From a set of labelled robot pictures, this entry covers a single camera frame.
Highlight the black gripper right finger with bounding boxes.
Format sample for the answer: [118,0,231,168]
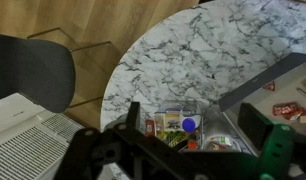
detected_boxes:
[237,102,297,180]

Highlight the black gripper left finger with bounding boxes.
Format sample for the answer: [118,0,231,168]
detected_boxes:
[54,101,194,180]

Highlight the open grey cardboard box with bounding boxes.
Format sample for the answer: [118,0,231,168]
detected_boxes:
[222,61,306,180]

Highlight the clear plastic box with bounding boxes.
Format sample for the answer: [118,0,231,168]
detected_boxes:
[153,99,205,152]

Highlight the grey tin cup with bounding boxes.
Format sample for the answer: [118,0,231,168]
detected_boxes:
[202,106,251,155]

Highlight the small red candy wrapper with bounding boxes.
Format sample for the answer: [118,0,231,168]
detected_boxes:
[262,81,276,92]

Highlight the blue grey bin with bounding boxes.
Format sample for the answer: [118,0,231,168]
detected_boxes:
[218,52,306,113]

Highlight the small red sauce packet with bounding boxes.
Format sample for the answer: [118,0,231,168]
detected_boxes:
[144,119,156,137]

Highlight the blue capped small bottle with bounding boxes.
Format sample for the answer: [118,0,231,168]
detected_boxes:
[181,117,197,133]

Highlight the white slatted appliance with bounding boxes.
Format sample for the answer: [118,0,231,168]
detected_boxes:
[0,92,86,180]

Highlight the black chair seat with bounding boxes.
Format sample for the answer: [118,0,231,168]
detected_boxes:
[0,33,77,114]

